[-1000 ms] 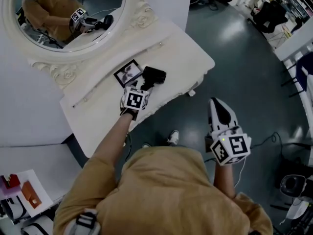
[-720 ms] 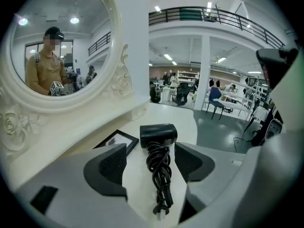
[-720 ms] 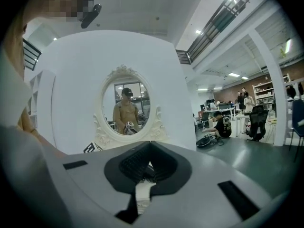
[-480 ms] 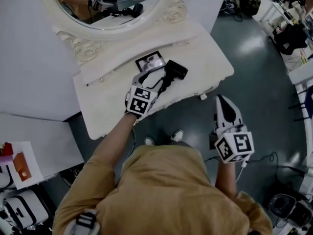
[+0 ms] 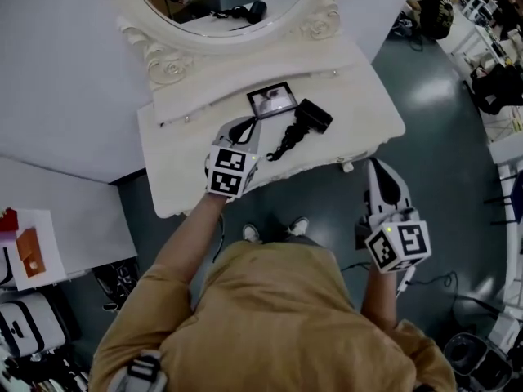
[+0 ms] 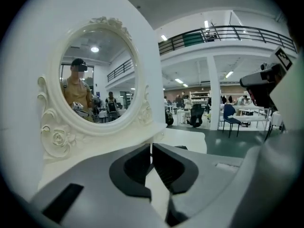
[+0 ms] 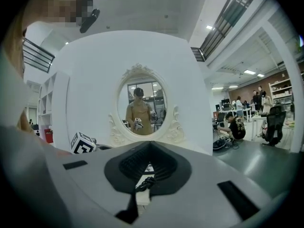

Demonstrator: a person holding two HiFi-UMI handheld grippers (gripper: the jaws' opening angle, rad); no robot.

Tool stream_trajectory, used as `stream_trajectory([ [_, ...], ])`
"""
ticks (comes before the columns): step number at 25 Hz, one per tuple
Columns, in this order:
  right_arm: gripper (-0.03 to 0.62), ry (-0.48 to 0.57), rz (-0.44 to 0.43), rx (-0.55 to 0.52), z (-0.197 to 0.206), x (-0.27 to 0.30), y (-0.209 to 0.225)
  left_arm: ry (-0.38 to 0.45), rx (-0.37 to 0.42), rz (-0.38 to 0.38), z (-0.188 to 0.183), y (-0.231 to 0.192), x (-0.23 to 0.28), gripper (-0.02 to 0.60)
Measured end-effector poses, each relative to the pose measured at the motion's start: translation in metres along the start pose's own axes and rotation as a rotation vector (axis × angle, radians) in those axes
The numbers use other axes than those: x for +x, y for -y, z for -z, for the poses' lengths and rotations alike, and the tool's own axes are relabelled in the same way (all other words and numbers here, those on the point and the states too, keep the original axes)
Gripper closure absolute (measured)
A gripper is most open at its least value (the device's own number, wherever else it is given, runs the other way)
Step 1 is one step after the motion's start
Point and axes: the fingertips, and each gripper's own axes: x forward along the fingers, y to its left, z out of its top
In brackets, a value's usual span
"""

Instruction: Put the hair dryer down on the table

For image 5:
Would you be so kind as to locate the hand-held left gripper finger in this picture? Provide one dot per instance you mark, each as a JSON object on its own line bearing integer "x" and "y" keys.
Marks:
{"x": 224, "y": 135}
{"x": 256, "y": 137}

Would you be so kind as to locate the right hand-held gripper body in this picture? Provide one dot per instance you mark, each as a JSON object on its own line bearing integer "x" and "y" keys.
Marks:
{"x": 408, "y": 243}

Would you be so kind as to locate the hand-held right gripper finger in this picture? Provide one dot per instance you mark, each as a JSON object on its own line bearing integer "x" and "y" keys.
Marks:
{"x": 374, "y": 194}
{"x": 402, "y": 196}

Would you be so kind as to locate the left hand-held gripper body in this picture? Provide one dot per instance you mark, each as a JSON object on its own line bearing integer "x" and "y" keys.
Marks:
{"x": 229, "y": 170}

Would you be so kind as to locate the white vanity dressing table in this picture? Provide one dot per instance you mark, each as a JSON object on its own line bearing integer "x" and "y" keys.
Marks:
{"x": 184, "y": 170}

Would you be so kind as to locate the black hair dryer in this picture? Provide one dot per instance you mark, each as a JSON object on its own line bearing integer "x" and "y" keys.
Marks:
{"x": 312, "y": 114}

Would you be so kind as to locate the person's left forearm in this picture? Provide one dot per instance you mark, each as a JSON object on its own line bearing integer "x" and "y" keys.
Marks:
{"x": 192, "y": 235}

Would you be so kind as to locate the person's right forearm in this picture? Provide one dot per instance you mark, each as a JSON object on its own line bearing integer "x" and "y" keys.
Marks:
{"x": 380, "y": 296}

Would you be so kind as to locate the person's left white shoe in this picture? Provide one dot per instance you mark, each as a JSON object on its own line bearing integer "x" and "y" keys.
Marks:
{"x": 251, "y": 234}

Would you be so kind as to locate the person's white shoe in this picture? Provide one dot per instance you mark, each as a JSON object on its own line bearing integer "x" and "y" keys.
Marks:
{"x": 251, "y": 234}
{"x": 299, "y": 226}

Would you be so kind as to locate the person's right white shoe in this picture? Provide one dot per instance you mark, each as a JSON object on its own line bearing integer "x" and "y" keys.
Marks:
{"x": 299, "y": 226}

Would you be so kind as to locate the black round pot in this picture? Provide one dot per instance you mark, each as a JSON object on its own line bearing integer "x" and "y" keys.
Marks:
{"x": 474, "y": 359}

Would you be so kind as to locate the black office chair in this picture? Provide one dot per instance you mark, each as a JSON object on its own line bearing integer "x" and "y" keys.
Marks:
{"x": 496, "y": 90}

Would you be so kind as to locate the person's tan shirt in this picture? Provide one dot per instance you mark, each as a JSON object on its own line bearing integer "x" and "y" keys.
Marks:
{"x": 265, "y": 321}

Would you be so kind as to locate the white side table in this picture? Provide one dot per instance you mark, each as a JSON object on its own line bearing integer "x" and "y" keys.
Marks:
{"x": 45, "y": 235}

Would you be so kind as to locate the orange box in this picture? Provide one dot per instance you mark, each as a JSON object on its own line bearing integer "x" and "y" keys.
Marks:
{"x": 30, "y": 253}

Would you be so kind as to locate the red box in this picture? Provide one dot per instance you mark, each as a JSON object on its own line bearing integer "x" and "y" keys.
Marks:
{"x": 8, "y": 220}

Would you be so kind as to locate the small white case black trim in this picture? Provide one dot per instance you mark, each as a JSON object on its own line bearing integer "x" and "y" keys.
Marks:
{"x": 5, "y": 268}

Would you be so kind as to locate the large white case black trim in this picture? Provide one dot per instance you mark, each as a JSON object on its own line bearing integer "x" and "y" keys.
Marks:
{"x": 28, "y": 325}

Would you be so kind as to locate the small black picture frame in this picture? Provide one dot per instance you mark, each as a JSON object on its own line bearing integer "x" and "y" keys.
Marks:
{"x": 271, "y": 102}

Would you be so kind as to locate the oval mirror white carved frame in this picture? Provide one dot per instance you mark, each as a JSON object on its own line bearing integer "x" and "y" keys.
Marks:
{"x": 212, "y": 44}

